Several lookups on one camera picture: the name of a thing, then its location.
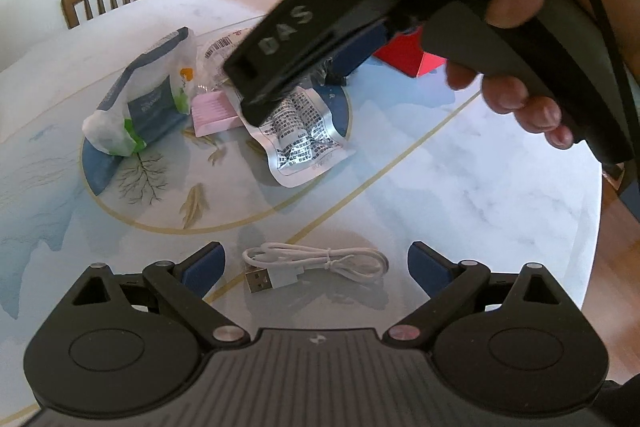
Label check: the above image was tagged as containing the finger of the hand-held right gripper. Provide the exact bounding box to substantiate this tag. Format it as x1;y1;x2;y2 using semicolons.
239;56;327;128
320;19;401;86

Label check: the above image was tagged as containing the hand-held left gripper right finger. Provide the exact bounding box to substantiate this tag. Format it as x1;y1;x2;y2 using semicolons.
383;241;569;350

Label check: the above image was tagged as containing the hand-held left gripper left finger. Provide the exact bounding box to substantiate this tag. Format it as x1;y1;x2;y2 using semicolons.
65;241;251;351

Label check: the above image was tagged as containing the red cardboard box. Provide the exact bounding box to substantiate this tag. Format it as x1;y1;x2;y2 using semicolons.
292;0;446;78

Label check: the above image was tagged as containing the silver foil packet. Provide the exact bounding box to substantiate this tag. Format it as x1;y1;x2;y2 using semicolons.
240;86;357;190

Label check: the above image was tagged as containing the pink striped packet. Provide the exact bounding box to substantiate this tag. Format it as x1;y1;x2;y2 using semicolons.
191;89;242;138

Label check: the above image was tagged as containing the clear plastic snack packet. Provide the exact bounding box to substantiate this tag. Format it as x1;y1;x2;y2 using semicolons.
197;27;261;94

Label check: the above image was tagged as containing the white usb cable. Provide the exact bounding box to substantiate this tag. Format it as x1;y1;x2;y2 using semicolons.
241;243;390;295

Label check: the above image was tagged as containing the white and blue snack bag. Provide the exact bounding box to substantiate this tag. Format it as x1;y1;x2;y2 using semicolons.
82;27;196;158

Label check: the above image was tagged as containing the person's right forearm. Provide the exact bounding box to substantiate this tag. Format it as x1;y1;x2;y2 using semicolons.
607;0;640;88

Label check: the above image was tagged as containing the white marble desktop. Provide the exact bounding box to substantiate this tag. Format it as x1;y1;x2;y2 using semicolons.
0;0;607;424

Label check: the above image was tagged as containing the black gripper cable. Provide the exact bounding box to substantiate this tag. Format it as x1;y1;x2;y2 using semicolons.
549;0;640;190

